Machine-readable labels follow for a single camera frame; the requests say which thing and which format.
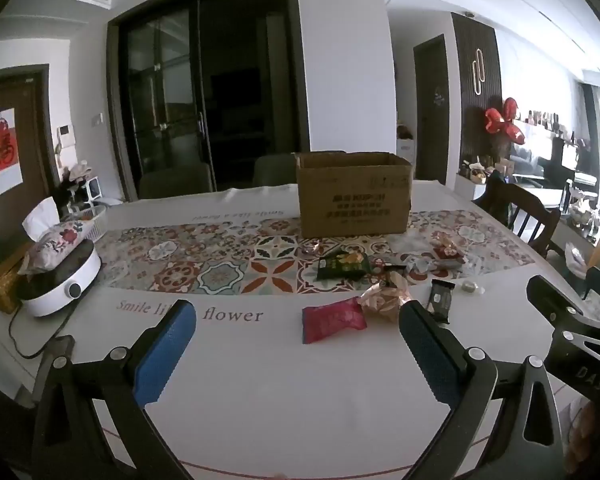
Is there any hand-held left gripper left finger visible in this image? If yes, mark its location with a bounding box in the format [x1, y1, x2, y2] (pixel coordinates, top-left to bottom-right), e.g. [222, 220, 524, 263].
[30, 300, 197, 480]

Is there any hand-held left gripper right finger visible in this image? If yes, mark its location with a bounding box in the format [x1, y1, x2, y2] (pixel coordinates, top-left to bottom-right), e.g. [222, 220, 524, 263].
[399, 300, 566, 480]

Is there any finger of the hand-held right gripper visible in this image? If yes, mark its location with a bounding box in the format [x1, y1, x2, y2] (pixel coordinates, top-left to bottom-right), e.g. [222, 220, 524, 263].
[526, 275, 600, 346]

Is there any brown cardboard box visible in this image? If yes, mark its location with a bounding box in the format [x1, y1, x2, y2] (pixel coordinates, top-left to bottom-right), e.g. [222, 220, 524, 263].
[294, 151, 414, 239]

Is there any person's right hand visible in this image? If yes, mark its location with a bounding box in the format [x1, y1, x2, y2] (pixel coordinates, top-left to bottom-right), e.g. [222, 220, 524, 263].
[565, 400, 598, 480]

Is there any black snack packet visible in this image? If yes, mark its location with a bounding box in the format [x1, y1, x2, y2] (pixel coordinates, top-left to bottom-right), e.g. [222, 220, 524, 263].
[426, 280, 456, 324]

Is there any beige crinkled snack wrapper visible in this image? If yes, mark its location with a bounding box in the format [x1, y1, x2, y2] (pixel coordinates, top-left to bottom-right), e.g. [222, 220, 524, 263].
[357, 280, 412, 323]

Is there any clear plastic wrapper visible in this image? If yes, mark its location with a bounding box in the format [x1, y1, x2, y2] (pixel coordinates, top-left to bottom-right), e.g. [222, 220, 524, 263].
[405, 255, 436, 276]

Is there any pink snack packet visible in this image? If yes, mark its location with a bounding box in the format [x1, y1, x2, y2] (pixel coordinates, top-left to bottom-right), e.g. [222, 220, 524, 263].
[301, 297, 368, 345]

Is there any dark wooden chair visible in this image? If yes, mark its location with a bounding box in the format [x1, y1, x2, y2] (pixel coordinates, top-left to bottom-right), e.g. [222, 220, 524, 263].
[472, 170, 563, 256]

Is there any red orange snack packet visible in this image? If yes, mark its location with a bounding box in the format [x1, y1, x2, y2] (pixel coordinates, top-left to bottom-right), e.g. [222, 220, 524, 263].
[432, 237, 467, 267]

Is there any white round cooker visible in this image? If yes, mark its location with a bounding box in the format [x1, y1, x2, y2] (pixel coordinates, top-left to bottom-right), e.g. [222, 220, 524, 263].
[16, 240, 102, 318]

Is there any white patterned tablecloth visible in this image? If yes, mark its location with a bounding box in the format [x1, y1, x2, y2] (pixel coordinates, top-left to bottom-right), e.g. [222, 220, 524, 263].
[0, 180, 581, 480]

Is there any green snack packet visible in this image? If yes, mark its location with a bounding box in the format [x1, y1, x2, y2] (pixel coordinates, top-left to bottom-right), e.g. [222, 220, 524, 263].
[315, 251, 371, 282]

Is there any white cabinet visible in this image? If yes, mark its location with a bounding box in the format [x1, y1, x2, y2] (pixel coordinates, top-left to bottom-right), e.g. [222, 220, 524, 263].
[455, 172, 488, 201]

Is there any white basket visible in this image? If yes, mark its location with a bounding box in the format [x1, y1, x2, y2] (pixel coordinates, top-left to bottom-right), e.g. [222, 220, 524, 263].
[72, 205, 108, 241]

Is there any floral tissue box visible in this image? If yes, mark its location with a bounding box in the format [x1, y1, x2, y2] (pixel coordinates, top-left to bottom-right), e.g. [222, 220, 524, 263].
[17, 197, 97, 276]

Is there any gold box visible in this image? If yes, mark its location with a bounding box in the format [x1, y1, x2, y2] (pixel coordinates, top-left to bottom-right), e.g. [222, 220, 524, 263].
[0, 255, 31, 315]

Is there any red balloon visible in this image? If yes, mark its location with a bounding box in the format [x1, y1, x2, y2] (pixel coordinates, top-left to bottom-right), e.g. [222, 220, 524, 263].
[482, 97, 527, 143]

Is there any brown entrance door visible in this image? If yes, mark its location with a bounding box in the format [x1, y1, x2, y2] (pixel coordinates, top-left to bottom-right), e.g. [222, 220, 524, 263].
[0, 65, 56, 261]

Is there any dark interior door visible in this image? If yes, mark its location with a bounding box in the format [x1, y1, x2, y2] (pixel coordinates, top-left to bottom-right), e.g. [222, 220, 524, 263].
[412, 35, 451, 181]

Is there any red door poster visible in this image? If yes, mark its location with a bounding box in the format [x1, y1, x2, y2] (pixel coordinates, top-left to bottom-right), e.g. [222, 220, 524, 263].
[0, 107, 23, 197]

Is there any dark glass sliding door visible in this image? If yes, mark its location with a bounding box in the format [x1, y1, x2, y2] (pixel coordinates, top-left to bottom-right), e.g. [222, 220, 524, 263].
[106, 0, 311, 201]

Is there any black power cable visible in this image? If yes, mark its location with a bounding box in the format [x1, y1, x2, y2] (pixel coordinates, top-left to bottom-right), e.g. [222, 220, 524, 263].
[7, 305, 76, 360]

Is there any dark slatted wall panel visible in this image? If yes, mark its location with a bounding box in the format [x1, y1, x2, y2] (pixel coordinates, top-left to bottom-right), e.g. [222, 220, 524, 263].
[451, 12, 503, 176]

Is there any white loop wall ornament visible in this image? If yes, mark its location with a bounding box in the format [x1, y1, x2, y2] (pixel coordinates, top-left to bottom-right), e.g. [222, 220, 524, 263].
[470, 49, 486, 96]

